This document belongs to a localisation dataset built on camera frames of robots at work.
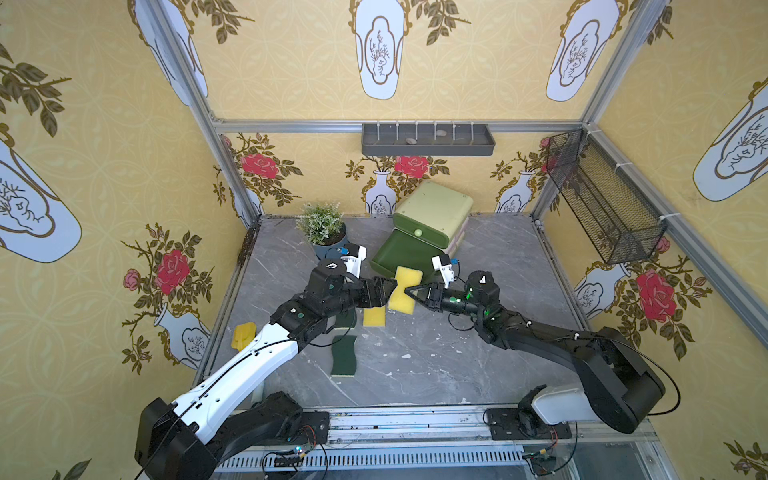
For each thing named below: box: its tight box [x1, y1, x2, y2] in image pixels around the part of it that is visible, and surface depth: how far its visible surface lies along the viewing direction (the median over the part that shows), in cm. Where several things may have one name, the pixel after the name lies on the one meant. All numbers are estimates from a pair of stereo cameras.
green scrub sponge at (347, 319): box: [335, 307, 357, 328], surface depth 92 cm
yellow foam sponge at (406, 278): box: [388, 266, 423, 315], surface depth 79 cm
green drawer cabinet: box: [393, 181, 473, 253], surface depth 94 cm
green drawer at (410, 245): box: [369, 214, 449, 284], surface depth 95 cm
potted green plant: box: [295, 202, 348, 260], surface depth 97 cm
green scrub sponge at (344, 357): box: [330, 335, 357, 378], surface depth 86 cm
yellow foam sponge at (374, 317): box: [363, 306, 386, 327], surface depth 94 cm
